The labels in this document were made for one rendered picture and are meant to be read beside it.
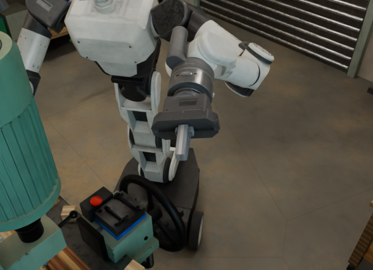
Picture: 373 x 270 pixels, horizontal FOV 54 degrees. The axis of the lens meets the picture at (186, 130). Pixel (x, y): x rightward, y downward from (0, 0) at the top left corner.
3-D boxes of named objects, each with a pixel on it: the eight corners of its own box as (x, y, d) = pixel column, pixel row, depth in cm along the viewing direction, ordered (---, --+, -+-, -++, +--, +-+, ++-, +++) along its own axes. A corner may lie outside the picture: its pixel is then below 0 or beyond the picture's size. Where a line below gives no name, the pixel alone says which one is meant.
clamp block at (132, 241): (155, 236, 103) (152, 216, 97) (117, 270, 95) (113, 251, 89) (119, 209, 110) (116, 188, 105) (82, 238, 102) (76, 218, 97)
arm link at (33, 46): (11, 96, 126) (33, 33, 125) (38, 108, 121) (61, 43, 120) (-19, 89, 115) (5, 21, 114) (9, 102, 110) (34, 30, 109)
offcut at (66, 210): (62, 222, 103) (60, 215, 101) (65, 213, 105) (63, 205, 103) (75, 221, 103) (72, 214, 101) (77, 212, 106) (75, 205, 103)
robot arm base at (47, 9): (33, 26, 126) (41, -6, 125) (70, 38, 128) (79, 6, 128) (19, 18, 111) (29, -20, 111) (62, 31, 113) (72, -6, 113)
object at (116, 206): (146, 216, 97) (145, 202, 94) (114, 243, 91) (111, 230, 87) (114, 191, 104) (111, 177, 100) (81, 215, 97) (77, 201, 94)
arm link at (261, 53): (255, 96, 108) (198, 53, 115) (281, 59, 103) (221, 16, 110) (241, 99, 98) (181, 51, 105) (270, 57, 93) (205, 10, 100)
